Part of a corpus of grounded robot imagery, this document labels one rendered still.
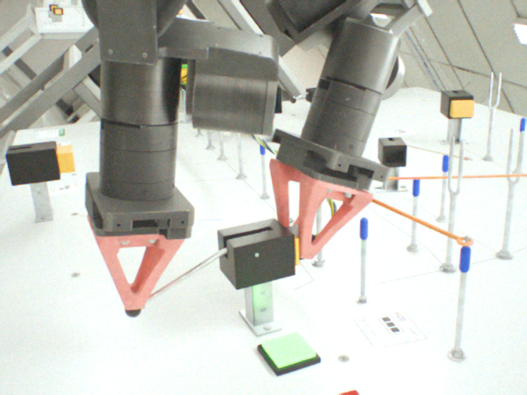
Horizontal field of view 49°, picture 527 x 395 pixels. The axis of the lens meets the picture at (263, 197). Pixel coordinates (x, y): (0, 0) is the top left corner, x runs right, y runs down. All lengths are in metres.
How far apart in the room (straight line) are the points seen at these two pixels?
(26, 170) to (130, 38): 0.46
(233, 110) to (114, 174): 0.10
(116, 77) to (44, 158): 0.41
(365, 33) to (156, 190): 0.21
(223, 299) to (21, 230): 0.34
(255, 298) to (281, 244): 0.06
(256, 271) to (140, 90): 0.18
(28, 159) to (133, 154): 0.40
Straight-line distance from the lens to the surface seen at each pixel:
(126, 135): 0.42
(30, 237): 0.80
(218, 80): 0.41
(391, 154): 0.85
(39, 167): 0.82
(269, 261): 0.50
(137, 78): 0.41
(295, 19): 0.52
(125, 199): 0.43
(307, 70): 8.97
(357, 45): 0.50
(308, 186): 0.48
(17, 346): 0.58
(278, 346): 0.50
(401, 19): 1.66
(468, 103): 1.05
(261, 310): 0.55
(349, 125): 0.49
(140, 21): 0.38
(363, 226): 0.54
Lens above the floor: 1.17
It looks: level
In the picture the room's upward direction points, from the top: 48 degrees clockwise
